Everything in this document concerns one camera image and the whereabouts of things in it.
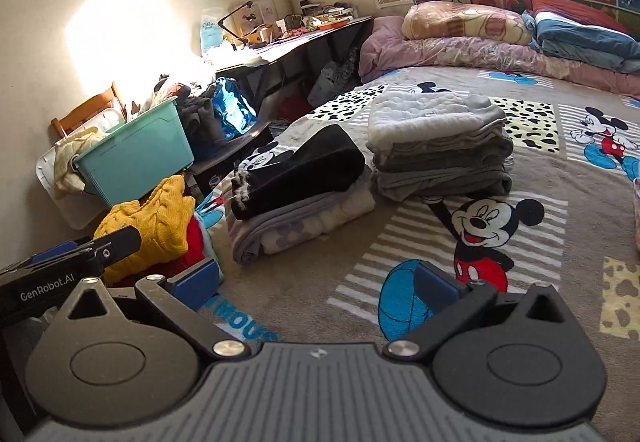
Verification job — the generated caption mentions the red garment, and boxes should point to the red garment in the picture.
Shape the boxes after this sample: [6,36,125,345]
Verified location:
[145,216,210,275]

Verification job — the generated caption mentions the low black table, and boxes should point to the low black table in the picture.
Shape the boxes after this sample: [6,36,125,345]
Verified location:
[186,121,274,195]

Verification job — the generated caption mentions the dark desk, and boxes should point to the dark desk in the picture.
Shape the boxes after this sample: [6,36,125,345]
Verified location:
[215,14,376,123]

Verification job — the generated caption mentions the grey bag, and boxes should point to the grey bag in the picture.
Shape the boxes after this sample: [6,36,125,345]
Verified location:
[307,59,362,108]

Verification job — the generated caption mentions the stack of folded grey clothes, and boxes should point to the stack of folded grey clothes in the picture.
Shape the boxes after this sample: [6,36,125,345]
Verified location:
[369,119,516,203]

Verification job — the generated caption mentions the cream cloth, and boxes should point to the cream cloth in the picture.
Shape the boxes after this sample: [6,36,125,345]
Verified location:
[51,127,109,201]

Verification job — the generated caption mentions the red folded quilt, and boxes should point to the red folded quilt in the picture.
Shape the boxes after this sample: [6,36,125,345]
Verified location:
[531,0,632,36]

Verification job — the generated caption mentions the wooden chair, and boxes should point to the wooden chair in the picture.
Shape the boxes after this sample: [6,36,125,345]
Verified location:
[50,82,129,139]

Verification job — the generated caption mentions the cartoon print beige blanket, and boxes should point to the cartoon print beige blanket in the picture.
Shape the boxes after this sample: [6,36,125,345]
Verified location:
[402,0,534,47]

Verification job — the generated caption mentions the dark grey clothes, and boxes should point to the dark grey clothes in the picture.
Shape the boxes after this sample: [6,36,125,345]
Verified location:
[176,94,229,159]

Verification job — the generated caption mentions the pink quilt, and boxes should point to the pink quilt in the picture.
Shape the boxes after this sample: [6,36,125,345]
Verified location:
[359,16,640,98]

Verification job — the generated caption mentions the white plastic bag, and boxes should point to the white plastic bag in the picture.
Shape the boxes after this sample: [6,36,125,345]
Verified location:
[200,6,237,58]

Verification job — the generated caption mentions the grey patterned fleece garment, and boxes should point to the grey patterned fleece garment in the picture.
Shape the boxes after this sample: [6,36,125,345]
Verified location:
[231,179,377,266]

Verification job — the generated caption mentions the black fleece-lined pants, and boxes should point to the black fleece-lined pants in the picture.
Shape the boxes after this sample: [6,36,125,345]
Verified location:
[230,124,367,223]

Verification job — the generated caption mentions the white plastic lid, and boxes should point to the white plastic lid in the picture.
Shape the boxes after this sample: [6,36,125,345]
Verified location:
[34,142,112,231]

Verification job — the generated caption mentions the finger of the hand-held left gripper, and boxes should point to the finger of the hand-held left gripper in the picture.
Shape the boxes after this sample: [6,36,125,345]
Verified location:
[25,240,86,267]
[91,224,143,269]

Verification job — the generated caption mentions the black desk lamp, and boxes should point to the black desk lamp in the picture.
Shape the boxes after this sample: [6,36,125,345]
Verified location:
[220,0,257,45]

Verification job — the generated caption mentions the pale picture board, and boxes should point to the pale picture board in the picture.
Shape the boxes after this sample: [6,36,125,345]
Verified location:
[240,0,279,40]

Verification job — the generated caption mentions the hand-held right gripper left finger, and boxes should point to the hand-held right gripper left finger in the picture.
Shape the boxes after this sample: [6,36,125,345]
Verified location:
[40,257,252,361]

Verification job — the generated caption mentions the yellow knit sweater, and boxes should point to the yellow knit sweater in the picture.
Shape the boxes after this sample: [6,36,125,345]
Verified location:
[92,174,198,286]

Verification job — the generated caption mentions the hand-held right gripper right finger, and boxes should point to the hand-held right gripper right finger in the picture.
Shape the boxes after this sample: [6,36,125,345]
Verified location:
[384,260,597,359]

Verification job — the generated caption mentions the pile of books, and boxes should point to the pile of books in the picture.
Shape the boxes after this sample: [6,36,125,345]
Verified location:
[299,0,359,31]

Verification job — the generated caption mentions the cartoon mouse printed blanket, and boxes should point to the cartoon mouse printed blanket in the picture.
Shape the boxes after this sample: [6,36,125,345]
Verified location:
[195,66,640,442]

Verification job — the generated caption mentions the blue folded quilt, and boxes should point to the blue folded quilt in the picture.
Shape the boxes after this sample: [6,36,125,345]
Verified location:
[522,9,640,73]

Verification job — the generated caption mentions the shiny blue bag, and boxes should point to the shiny blue bag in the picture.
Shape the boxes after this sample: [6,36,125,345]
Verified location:
[212,77,259,141]

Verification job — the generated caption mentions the teal plastic bin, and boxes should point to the teal plastic bin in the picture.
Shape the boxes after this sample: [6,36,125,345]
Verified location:
[72,96,196,209]

